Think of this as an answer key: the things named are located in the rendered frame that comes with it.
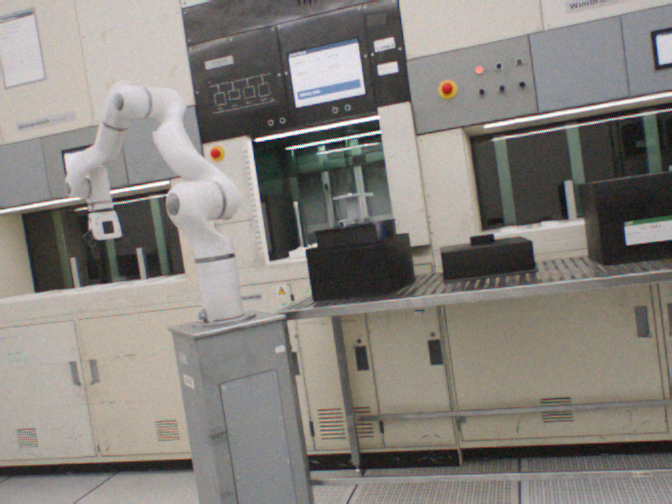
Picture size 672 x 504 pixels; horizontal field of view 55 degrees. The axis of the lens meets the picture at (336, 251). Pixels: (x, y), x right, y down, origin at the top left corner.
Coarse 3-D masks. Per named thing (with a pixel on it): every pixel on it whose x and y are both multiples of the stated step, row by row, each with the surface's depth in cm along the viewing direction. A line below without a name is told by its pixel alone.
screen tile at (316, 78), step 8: (312, 56) 250; (320, 56) 249; (296, 64) 252; (304, 64) 251; (312, 64) 250; (320, 64) 249; (320, 72) 249; (296, 80) 252; (304, 80) 251; (312, 80) 251; (320, 80) 250
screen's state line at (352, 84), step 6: (336, 84) 248; (342, 84) 248; (348, 84) 247; (354, 84) 246; (360, 84) 246; (306, 90) 252; (312, 90) 251; (318, 90) 250; (324, 90) 250; (330, 90) 249; (336, 90) 248; (342, 90) 248; (348, 90) 247; (300, 96) 252; (306, 96) 252; (312, 96) 251
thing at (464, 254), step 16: (480, 240) 216; (496, 240) 220; (512, 240) 210; (528, 240) 202; (448, 256) 204; (464, 256) 203; (480, 256) 203; (496, 256) 202; (512, 256) 201; (528, 256) 200; (448, 272) 204; (464, 272) 204; (480, 272) 203; (496, 272) 202; (512, 272) 201; (528, 272) 200
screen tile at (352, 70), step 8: (352, 48) 245; (328, 56) 248; (336, 56) 247; (344, 56) 246; (352, 56) 245; (328, 64) 248; (352, 64) 246; (328, 72) 249; (336, 72) 248; (344, 72) 247; (352, 72) 246; (328, 80) 249
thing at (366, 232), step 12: (348, 204) 214; (348, 216) 214; (360, 216) 215; (336, 228) 205; (348, 228) 205; (360, 228) 203; (372, 228) 202; (324, 240) 209; (336, 240) 207; (348, 240) 205; (360, 240) 204; (372, 240) 202
